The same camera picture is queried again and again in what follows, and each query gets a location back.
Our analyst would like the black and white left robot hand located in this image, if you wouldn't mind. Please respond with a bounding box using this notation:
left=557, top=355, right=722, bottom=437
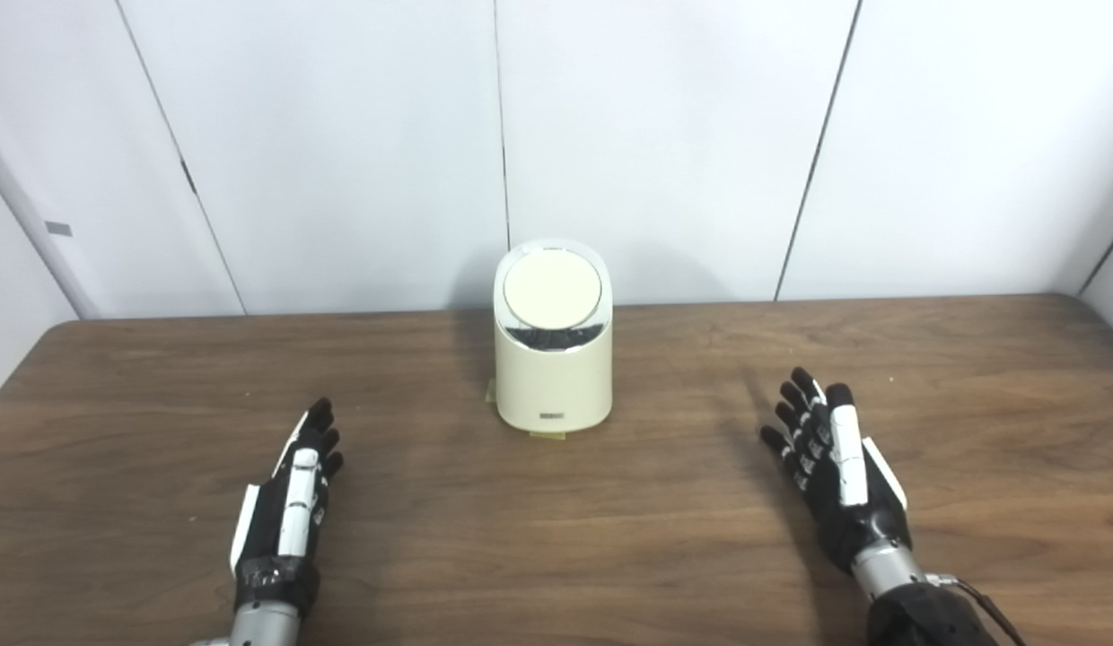
left=230, top=398, right=345, bottom=615

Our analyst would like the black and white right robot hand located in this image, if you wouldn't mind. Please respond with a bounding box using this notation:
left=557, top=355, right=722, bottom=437
left=759, top=367, right=912, bottom=575

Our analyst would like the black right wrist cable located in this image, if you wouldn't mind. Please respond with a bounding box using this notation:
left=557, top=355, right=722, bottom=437
left=925, top=572, right=1029, bottom=646

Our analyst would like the cream-colored lidded trash bin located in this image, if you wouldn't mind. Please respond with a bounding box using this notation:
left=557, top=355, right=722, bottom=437
left=494, top=239, right=614, bottom=433

